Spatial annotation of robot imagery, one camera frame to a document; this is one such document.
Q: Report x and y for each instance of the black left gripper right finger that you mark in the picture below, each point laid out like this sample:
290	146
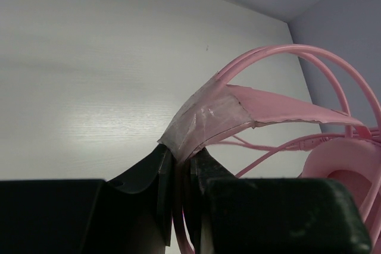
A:
270	215

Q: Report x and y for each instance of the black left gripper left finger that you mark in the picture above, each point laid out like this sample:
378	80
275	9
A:
128	214

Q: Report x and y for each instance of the pink over-ear headphones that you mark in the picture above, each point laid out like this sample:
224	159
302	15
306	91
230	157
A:
219	110

